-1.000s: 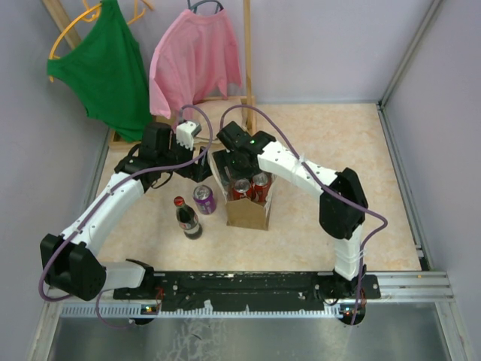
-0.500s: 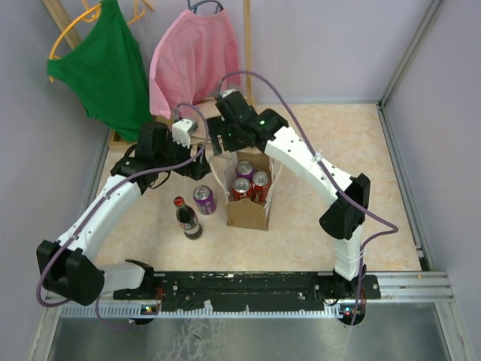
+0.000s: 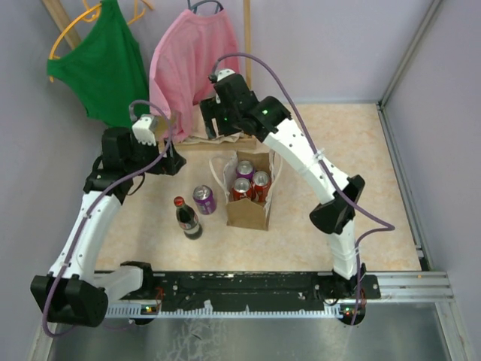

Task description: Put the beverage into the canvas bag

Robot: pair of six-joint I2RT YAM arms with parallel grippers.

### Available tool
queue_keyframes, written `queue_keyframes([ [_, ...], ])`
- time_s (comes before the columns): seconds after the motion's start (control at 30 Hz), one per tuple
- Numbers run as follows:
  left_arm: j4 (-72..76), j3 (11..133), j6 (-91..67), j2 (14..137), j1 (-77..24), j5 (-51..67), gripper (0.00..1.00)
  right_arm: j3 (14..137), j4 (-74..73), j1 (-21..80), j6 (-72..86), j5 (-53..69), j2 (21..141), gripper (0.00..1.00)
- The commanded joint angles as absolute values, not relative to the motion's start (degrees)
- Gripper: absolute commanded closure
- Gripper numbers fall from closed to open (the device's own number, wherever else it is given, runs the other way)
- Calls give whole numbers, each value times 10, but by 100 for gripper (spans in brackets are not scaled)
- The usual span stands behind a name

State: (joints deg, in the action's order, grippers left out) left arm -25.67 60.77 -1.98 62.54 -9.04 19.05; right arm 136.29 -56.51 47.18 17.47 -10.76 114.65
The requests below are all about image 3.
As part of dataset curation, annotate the purple Fanta can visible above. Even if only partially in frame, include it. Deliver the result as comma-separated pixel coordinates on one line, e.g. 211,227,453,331
235,160,256,181
192,185,216,215

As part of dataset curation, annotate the glass cola bottle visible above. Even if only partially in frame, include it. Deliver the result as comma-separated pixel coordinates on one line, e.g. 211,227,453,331
174,196,203,240

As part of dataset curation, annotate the red cola can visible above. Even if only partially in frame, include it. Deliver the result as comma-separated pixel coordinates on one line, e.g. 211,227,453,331
252,171,271,202
232,177,253,202

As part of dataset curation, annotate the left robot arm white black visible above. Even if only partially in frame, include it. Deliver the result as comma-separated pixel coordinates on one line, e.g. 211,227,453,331
30,127,186,336

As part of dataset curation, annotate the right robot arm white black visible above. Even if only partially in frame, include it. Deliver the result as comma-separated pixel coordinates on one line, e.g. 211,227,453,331
201,69,365,299

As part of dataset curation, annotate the folded beige cloth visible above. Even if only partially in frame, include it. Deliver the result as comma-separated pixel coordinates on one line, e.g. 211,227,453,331
183,132,241,144

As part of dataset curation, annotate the wooden clothes rack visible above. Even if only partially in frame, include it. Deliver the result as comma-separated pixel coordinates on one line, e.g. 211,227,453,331
42,0,256,151

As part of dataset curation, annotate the pink t-shirt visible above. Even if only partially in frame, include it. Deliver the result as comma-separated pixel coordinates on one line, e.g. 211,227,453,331
149,9,238,142

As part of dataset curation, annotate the grey clothes hanger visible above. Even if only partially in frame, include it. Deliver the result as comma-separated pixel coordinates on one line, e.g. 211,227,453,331
186,0,224,16

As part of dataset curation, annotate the green tank top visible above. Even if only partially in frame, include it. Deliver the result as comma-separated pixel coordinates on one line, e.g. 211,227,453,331
47,1,149,128

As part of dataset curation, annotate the yellow clothes hanger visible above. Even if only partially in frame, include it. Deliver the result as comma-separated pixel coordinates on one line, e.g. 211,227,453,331
48,0,156,83

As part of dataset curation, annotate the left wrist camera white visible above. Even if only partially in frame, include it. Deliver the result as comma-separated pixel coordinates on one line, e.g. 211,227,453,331
132,114,159,146

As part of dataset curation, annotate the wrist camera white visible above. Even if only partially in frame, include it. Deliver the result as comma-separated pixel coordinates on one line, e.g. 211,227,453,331
132,114,159,146
208,68,236,83

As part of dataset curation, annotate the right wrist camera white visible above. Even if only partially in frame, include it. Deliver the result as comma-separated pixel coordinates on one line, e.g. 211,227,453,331
208,68,236,83

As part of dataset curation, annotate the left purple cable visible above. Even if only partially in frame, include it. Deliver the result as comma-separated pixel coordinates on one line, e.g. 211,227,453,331
41,99,177,337

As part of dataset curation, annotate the purple cable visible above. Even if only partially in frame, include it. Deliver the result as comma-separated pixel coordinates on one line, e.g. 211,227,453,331
41,99,177,337
210,53,395,326

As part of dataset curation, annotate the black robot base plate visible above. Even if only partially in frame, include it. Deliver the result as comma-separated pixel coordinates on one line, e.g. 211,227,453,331
122,265,381,311

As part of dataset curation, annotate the white cable duct strip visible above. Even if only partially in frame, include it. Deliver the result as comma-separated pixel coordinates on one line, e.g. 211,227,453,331
105,301,354,320

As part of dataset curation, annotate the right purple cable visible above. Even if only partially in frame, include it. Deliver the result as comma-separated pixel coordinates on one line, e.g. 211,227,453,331
210,53,395,326

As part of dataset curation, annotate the aluminium frame rail front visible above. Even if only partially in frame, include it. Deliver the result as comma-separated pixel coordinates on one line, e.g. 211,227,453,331
44,271,452,306

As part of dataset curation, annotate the aluminium corner post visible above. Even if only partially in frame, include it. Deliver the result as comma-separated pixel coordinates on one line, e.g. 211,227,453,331
377,0,444,110

